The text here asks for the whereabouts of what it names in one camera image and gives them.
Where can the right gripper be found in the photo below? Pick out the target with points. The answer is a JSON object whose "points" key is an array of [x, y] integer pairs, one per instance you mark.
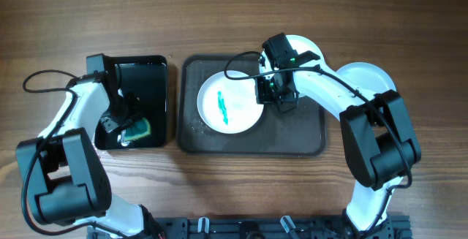
{"points": [[262, 96]]}

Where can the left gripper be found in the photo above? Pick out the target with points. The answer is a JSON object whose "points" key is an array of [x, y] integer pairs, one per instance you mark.
{"points": [[134, 111]]}

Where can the green yellow sponge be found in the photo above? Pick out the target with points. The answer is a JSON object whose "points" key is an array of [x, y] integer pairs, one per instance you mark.
{"points": [[138, 130]]}

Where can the white plate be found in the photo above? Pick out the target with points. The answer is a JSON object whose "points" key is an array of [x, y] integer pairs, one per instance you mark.
{"points": [[226, 102], [296, 60]]}

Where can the light blue plate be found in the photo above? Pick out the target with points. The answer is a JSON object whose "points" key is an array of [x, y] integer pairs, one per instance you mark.
{"points": [[367, 76]]}

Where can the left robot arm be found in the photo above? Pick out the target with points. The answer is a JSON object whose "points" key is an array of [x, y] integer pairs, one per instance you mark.
{"points": [[64, 181]]}

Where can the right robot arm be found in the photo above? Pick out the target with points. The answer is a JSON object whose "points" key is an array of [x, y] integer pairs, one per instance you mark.
{"points": [[380, 143]]}

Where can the black water tray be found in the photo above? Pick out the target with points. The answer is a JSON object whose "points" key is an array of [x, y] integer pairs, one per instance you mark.
{"points": [[147, 78]]}

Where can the dark brown serving tray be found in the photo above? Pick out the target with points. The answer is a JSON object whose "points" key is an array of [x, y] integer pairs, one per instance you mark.
{"points": [[300, 132]]}

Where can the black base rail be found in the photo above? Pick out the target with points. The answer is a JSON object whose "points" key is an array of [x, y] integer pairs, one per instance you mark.
{"points": [[316, 227]]}

